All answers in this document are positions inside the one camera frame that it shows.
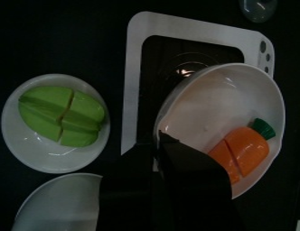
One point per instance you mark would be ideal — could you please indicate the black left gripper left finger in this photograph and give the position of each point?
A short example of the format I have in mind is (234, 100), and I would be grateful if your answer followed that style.
(128, 186)

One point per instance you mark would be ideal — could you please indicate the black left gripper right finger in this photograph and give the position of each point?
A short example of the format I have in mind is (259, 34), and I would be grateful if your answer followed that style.
(194, 180)

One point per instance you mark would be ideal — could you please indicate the white plate with carrot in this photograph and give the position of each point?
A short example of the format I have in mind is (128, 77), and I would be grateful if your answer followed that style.
(222, 108)

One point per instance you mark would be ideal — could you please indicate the white toy stove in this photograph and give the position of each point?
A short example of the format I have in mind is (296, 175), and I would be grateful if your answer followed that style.
(190, 39)

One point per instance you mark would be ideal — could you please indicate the orange toy carrot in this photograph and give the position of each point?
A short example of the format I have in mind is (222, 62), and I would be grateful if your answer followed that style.
(246, 150)

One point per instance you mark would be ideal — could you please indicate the white empty bowl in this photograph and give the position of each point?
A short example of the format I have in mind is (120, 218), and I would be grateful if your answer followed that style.
(64, 204)

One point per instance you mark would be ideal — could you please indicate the white round plate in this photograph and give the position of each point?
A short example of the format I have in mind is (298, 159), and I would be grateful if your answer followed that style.
(40, 150)

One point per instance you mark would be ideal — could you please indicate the green toy star fruit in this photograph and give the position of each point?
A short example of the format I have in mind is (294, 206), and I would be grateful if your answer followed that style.
(64, 115)

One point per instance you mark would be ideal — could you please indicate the clear glass lid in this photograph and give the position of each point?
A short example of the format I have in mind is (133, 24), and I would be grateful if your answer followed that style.
(258, 9)

